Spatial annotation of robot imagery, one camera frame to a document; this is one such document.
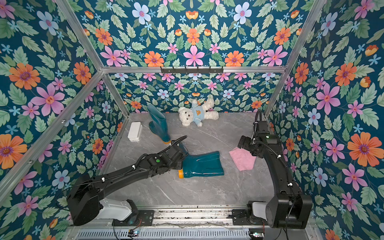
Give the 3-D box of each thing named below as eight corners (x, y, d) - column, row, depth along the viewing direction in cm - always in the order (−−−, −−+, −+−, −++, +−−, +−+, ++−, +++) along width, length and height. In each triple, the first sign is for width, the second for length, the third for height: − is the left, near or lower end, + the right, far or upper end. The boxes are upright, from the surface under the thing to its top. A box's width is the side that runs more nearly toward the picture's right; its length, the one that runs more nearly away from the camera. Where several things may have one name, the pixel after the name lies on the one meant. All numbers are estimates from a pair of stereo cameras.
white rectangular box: (129, 142, 105) (126, 138, 101) (133, 126, 114) (130, 122, 110) (140, 141, 105) (137, 137, 101) (142, 125, 115) (140, 121, 111)
